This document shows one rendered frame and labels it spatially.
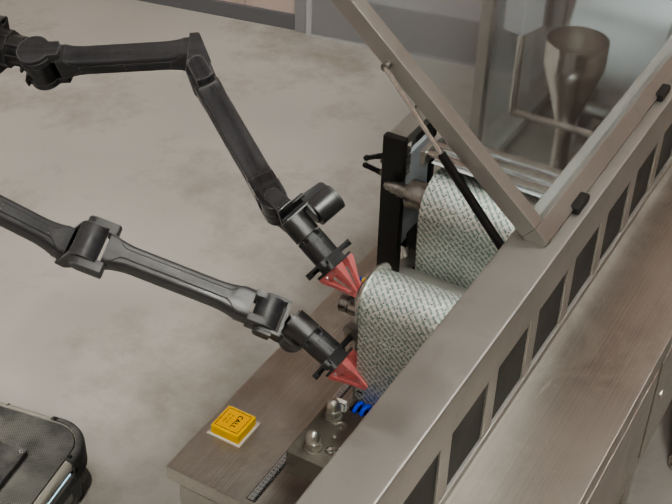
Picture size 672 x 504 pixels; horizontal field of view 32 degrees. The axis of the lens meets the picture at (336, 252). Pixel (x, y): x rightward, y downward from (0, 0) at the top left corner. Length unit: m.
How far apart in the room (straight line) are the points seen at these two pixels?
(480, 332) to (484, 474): 0.22
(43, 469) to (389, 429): 2.05
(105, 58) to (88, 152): 2.49
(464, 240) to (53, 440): 1.57
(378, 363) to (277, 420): 0.33
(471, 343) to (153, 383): 2.46
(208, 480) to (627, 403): 0.94
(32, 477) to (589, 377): 1.91
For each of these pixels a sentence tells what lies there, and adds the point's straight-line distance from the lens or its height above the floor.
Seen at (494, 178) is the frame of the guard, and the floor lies 1.75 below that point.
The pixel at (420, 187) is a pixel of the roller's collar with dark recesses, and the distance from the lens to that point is 2.44.
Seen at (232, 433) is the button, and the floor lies 0.92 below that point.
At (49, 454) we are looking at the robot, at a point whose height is 0.24.
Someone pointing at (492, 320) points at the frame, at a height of 1.65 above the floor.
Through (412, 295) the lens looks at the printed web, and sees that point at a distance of 2.24.
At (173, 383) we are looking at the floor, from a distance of 3.97.
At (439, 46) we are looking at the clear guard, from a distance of 1.87.
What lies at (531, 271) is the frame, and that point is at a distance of 1.76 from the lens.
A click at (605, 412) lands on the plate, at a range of 1.87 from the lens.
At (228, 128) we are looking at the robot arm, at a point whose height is 1.43.
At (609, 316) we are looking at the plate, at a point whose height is 1.44.
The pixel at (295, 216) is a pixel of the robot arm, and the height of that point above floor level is 1.37.
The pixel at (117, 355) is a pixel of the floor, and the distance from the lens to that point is 4.10.
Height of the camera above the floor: 2.72
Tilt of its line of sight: 37 degrees down
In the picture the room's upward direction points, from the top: 2 degrees clockwise
